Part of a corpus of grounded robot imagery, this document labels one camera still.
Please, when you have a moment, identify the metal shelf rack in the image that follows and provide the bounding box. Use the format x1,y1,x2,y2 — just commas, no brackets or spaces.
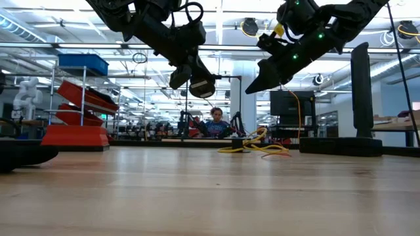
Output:
45,65,121,138

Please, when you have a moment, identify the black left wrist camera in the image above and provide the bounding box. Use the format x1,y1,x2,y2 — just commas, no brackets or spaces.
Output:
178,21,207,47

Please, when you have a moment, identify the black monitor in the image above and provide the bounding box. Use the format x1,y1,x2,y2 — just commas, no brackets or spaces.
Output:
269,90,316,116

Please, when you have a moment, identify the person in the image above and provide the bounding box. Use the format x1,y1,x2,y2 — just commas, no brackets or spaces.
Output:
202,107,232,138

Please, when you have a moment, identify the black stand with post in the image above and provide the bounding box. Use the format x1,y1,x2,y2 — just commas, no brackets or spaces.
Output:
299,41,383,157

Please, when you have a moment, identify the yellow cord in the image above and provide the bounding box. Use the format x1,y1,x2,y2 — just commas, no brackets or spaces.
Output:
217,127,290,155

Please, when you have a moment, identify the thin black taut cable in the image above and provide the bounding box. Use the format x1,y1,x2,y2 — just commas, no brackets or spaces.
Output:
386,1,420,147

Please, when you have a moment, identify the wooden work bench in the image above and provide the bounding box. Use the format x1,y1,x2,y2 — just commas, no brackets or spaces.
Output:
372,110,420,148

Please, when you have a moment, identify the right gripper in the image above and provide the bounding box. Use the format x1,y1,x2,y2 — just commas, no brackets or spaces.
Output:
245,31,335,95

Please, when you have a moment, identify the hanging black cable loop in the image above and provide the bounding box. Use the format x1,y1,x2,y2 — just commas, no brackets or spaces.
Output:
132,52,148,65

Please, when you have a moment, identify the red shelf bin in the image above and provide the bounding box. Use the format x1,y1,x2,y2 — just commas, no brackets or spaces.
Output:
57,81,119,115
54,104,105,127

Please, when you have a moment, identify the thin red wire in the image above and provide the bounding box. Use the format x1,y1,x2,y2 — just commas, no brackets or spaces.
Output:
261,136,292,159

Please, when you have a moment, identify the blue shelf bin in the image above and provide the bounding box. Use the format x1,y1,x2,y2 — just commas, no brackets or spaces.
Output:
58,54,110,77

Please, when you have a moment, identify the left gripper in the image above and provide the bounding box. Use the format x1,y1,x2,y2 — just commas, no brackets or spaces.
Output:
137,14,217,98

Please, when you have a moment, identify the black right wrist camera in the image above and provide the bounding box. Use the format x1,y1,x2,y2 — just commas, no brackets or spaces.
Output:
257,31,287,56

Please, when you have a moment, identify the black ceiling cable reel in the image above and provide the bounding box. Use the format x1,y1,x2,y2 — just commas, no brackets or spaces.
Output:
241,18,260,37
396,20,420,43

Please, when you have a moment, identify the distant black gantry frame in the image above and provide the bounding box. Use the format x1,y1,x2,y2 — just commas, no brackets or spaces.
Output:
185,74,243,140

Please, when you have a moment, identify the white building column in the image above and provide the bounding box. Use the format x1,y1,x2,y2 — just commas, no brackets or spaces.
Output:
230,60,258,138

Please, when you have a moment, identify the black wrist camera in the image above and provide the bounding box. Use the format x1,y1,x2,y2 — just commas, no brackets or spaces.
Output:
257,31,287,56
178,21,207,47

